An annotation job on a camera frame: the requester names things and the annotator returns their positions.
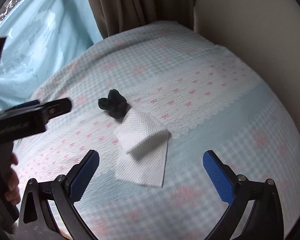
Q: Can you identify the brown-grey drape curtain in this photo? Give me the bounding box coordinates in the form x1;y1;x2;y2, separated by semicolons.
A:
88;0;196;38

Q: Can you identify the light blue sheet curtain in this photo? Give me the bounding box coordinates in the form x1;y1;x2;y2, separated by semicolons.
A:
0;0;102;111

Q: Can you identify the person's left hand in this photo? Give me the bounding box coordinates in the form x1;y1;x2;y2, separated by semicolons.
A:
0;152;21;207

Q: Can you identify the black scrunchie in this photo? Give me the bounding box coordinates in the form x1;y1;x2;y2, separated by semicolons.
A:
98;89;128;119

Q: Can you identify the white tissue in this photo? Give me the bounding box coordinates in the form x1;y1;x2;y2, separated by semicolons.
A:
115;108;169;187

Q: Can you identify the checkered light blue bedspread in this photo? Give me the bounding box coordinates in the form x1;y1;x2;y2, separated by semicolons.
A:
14;22;300;239

